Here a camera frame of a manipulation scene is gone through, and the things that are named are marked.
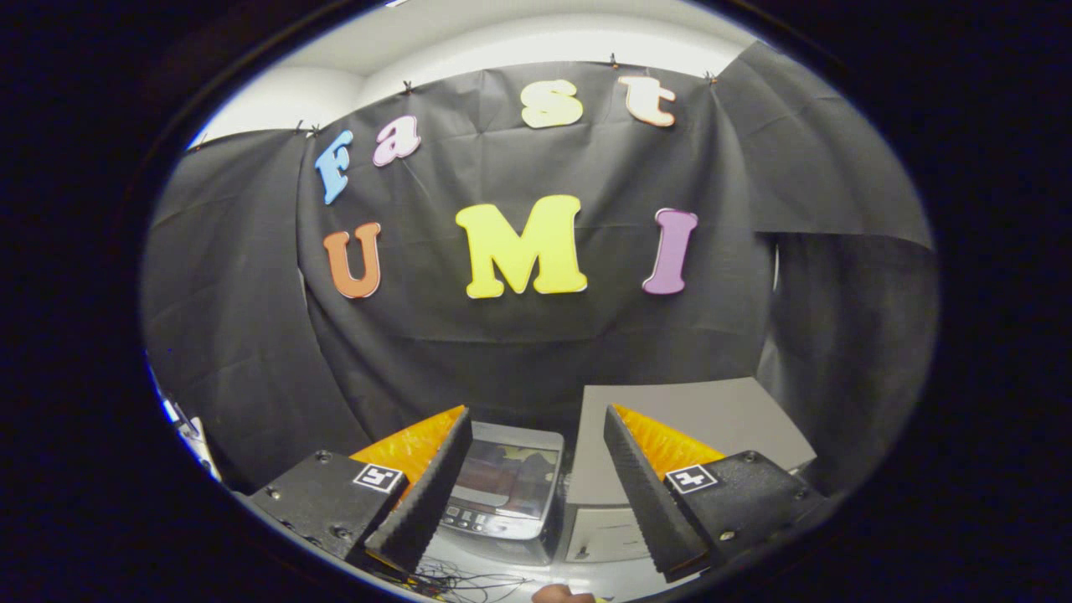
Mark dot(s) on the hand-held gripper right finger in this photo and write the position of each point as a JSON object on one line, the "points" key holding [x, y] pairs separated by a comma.
{"points": [[649, 494]]}

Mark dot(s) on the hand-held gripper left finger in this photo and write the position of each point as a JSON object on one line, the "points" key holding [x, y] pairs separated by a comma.
{"points": [[427, 494]]}

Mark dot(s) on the grey washing machine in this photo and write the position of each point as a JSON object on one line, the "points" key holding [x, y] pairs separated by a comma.
{"points": [[469, 519]]}

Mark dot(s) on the glass washing machine lid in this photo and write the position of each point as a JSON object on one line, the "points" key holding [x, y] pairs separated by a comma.
{"points": [[511, 477]]}

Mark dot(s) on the grey cabinet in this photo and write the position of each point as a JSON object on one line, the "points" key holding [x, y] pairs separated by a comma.
{"points": [[712, 410]]}

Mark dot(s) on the black backdrop cloth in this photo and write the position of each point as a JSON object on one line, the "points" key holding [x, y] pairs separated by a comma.
{"points": [[519, 335]]}

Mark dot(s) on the white and blue equipment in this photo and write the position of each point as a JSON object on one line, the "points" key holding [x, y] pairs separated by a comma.
{"points": [[188, 427]]}

